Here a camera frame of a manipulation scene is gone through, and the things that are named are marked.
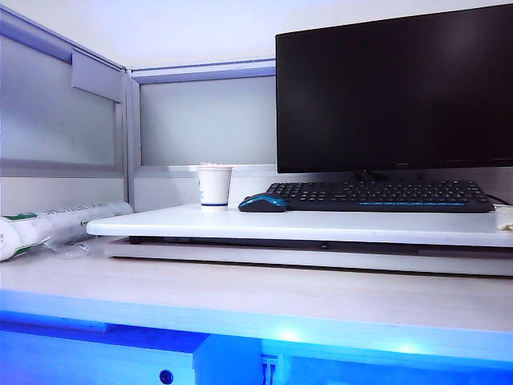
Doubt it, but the grey cubicle partition panel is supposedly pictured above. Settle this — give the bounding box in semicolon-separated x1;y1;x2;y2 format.
126;58;277;213
0;7;132;217

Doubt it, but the clear crumpled plastic wrapper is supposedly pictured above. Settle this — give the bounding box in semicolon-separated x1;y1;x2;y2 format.
50;236;93;261

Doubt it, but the cream white towel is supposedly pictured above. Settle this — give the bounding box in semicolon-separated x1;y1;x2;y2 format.
495;211;513;233

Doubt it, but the grey nameplate holder bracket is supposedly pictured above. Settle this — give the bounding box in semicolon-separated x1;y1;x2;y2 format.
71;47;124;103

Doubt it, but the black keyboard with blue stripe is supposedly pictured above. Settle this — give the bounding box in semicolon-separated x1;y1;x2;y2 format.
265;179;497;214

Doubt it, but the black computer monitor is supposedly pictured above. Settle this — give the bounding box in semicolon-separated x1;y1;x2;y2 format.
275;2;513;180

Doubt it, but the white paper cup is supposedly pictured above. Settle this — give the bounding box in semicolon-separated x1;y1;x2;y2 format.
196;162;234;212

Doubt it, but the black cable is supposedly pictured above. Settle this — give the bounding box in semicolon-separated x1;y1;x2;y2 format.
487;193;513;209

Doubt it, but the white desk riser platform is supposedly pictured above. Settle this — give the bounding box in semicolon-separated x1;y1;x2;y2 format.
86;202;513;278

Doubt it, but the black and blue mouse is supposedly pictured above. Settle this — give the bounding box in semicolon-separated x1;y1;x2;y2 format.
237;192;288;213

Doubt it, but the white green plastic cup sleeve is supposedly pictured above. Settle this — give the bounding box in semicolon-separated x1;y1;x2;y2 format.
0;201;134;262

